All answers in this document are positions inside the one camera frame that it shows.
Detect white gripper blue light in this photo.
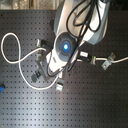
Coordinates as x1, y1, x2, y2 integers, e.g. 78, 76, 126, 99
36, 32, 77, 80

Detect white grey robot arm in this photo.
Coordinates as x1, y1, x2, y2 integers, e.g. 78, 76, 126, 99
36, 0, 110, 80

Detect blue object at left edge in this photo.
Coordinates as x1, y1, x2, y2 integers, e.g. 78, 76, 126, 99
0, 85, 5, 93

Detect metal cable clip lower left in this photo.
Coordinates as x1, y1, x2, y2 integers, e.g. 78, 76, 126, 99
31, 71, 41, 82

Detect metal cable clip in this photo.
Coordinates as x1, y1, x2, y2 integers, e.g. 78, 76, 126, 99
31, 71, 41, 82
56, 81, 64, 91
102, 52, 116, 70
36, 39, 45, 47

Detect metal cable clip upper left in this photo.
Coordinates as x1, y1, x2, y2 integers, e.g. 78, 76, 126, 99
36, 39, 45, 47

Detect metal cable clip bottom centre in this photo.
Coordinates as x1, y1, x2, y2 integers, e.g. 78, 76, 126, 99
56, 81, 64, 91

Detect white cable connector plug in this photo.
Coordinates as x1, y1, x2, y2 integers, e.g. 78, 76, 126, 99
79, 50, 98, 64

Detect metal cable clip right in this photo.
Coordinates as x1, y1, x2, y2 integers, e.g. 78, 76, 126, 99
102, 52, 116, 70

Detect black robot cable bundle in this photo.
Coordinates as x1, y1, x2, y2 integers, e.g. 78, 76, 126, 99
45, 0, 111, 78

